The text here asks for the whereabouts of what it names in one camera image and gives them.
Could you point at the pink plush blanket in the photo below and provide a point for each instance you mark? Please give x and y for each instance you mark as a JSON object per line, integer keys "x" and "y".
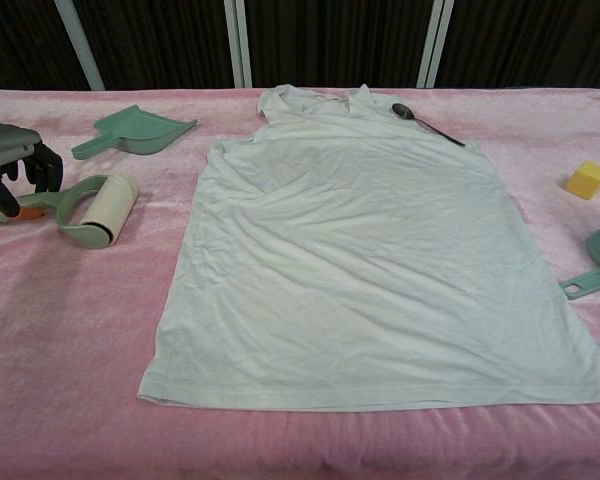
{"x": 80, "y": 350}

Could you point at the white frame post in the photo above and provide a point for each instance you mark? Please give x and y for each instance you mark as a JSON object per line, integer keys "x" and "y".
{"x": 80, "y": 45}
{"x": 435, "y": 45}
{"x": 239, "y": 45}

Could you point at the black pleated partition panel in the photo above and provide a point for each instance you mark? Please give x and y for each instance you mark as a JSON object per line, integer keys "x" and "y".
{"x": 535, "y": 45}
{"x": 160, "y": 45}
{"x": 20, "y": 45}
{"x": 335, "y": 45}

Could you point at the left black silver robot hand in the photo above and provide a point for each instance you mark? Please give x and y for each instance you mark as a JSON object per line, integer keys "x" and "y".
{"x": 10, "y": 145}

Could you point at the green lint roller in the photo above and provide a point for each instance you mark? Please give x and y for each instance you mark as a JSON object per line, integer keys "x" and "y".
{"x": 105, "y": 200}

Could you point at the green plastic dustpan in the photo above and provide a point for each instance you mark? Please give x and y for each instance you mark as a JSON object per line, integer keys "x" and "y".
{"x": 140, "y": 130}

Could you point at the metal spoon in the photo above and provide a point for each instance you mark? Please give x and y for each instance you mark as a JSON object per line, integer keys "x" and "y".
{"x": 405, "y": 111}

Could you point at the yellow cube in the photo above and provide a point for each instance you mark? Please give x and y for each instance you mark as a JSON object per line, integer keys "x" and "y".
{"x": 587, "y": 182}

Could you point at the white sleeveless shirt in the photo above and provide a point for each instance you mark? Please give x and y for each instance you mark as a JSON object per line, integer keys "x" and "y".
{"x": 360, "y": 260}

